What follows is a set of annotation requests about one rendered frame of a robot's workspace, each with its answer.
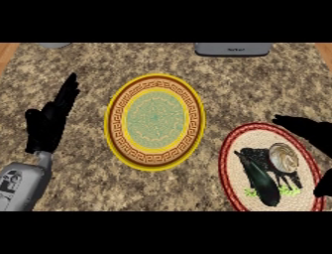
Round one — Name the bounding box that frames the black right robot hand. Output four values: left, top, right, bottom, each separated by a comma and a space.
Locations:
270, 114, 332, 198

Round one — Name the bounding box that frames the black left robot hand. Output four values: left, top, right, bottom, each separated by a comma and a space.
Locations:
24, 71, 83, 155

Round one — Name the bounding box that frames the cream swirl cupcake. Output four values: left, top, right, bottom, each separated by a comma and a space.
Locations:
267, 142, 301, 174

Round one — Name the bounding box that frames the red-rimmed woven placemat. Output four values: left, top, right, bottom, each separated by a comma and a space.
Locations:
217, 121, 326, 212

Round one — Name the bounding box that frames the yellow patterned plate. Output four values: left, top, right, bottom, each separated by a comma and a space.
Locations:
102, 72, 208, 173

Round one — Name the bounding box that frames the pale grey rounded object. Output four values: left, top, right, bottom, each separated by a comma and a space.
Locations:
38, 43, 72, 50

